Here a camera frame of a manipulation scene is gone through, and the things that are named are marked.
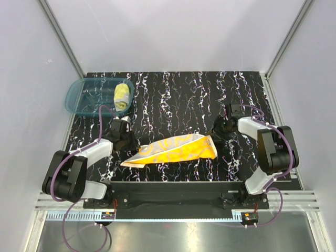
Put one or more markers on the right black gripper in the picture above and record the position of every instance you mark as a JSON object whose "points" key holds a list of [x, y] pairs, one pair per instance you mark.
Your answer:
{"points": [[216, 129]]}

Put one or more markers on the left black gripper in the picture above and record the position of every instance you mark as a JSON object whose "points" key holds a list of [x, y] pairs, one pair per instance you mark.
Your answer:
{"points": [[134, 145]]}

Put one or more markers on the grey orange towel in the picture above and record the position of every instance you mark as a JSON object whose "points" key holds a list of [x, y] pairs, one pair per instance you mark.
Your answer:
{"points": [[174, 149]]}

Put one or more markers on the grey yellow frog towel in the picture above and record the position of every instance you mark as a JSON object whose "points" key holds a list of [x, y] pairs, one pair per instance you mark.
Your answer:
{"points": [[121, 97]]}

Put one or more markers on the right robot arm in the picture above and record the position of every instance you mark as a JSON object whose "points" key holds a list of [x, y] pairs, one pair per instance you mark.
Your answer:
{"points": [[277, 154]]}

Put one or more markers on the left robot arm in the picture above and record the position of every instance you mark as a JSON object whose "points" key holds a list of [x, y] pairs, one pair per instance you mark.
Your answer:
{"points": [[66, 178]]}

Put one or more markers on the blue transparent plastic container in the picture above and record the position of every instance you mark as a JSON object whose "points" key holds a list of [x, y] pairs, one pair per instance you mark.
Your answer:
{"points": [[86, 95]]}

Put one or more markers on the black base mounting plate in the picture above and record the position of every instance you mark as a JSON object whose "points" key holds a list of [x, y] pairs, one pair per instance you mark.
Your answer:
{"points": [[153, 192]]}

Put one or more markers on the left orange connector box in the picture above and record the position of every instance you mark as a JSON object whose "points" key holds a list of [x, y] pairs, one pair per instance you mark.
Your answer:
{"points": [[108, 215]]}

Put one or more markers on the orange connector box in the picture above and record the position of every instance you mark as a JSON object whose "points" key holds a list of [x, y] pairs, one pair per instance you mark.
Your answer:
{"points": [[108, 215], [250, 218]]}

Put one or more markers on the right orange connector box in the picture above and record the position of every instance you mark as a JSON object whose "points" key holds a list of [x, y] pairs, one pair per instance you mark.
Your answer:
{"points": [[250, 218]]}

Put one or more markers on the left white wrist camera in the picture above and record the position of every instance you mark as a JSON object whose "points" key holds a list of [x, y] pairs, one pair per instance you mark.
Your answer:
{"points": [[126, 118]]}

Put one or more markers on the aluminium frame rail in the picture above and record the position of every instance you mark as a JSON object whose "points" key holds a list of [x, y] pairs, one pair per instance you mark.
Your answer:
{"points": [[131, 210]]}

